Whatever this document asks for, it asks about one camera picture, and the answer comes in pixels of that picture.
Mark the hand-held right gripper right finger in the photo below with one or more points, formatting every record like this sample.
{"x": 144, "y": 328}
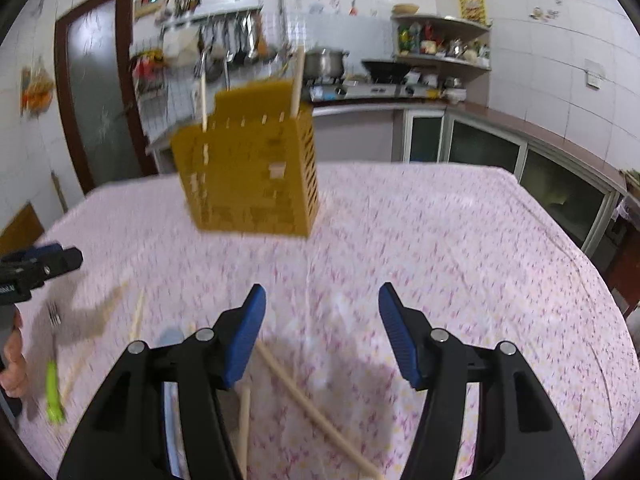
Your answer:
{"x": 395, "y": 330}

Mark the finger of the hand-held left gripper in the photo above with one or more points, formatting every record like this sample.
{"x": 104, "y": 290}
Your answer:
{"x": 55, "y": 260}

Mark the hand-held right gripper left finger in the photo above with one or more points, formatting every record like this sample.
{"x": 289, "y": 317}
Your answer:
{"x": 245, "y": 340}

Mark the wooden chopstick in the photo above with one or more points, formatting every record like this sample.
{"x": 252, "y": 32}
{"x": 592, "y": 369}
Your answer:
{"x": 137, "y": 315}
{"x": 310, "y": 405}
{"x": 297, "y": 80}
{"x": 244, "y": 430}
{"x": 75, "y": 375}
{"x": 204, "y": 105}

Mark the yellow plastic utensil holder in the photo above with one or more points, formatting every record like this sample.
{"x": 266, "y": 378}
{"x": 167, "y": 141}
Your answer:
{"x": 250, "y": 180}

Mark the row of hanging kitchen utensils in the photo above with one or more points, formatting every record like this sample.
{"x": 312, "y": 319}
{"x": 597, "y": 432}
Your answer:
{"x": 235, "y": 45}

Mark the person's left hand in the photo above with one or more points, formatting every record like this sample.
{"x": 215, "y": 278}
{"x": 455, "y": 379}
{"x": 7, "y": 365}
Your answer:
{"x": 15, "y": 375}

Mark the brown wooden board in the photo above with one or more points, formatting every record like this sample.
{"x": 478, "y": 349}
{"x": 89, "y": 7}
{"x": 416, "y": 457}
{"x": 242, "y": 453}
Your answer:
{"x": 22, "y": 230}

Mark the wooden stick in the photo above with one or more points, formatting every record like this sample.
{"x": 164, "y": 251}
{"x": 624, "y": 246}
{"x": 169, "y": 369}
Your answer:
{"x": 59, "y": 190}

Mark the pink floral tablecloth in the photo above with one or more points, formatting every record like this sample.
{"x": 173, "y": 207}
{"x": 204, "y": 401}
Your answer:
{"x": 450, "y": 260}

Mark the orange hanging bag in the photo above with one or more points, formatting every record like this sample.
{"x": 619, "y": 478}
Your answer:
{"x": 37, "y": 90}

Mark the brown framed glass door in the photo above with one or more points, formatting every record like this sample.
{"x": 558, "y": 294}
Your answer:
{"x": 95, "y": 85}

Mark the kitchen counter cabinet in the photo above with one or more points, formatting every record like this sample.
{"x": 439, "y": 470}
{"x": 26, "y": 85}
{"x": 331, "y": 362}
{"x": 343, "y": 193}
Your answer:
{"x": 480, "y": 145}

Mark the silver gas stove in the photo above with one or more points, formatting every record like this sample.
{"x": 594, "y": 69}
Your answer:
{"x": 370, "y": 91}

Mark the white bowl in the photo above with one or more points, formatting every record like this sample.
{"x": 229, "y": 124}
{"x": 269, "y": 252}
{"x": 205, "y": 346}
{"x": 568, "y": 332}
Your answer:
{"x": 456, "y": 95}

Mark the white hanging bag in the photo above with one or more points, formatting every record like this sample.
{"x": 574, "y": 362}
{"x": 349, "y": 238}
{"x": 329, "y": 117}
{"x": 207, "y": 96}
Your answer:
{"x": 179, "y": 44}

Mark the black wok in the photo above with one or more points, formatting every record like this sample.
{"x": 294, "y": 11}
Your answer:
{"x": 390, "y": 67}

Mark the red digital display box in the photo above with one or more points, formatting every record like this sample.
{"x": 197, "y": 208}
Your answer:
{"x": 149, "y": 4}

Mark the grey corner shelf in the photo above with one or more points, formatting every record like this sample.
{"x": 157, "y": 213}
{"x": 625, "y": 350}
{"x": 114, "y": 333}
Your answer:
{"x": 440, "y": 60}

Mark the stainless steel pot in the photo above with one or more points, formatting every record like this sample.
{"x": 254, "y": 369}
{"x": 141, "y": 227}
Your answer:
{"x": 325, "y": 64}

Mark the utensil jar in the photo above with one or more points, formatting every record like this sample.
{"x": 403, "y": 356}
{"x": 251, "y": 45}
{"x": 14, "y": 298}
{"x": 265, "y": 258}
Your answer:
{"x": 186, "y": 2}

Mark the row of condiment bottles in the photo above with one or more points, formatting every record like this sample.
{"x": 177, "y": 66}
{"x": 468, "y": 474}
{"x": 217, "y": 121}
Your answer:
{"x": 430, "y": 42}

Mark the woven basket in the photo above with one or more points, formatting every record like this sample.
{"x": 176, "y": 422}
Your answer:
{"x": 406, "y": 9}

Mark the white wall rack shelf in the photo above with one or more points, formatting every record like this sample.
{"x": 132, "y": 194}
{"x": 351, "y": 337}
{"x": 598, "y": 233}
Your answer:
{"x": 215, "y": 14}

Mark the white wall switch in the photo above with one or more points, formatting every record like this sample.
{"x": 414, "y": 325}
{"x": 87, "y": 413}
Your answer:
{"x": 595, "y": 74}

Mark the yellow wall poster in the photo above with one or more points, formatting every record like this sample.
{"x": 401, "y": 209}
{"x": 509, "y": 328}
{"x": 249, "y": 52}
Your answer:
{"x": 472, "y": 8}

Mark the grey wall pipe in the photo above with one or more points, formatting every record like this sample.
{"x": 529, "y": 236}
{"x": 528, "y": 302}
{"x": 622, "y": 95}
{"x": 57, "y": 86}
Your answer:
{"x": 282, "y": 5}

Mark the wall sticker decal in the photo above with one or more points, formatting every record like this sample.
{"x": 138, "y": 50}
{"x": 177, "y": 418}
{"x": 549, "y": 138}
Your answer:
{"x": 545, "y": 13}

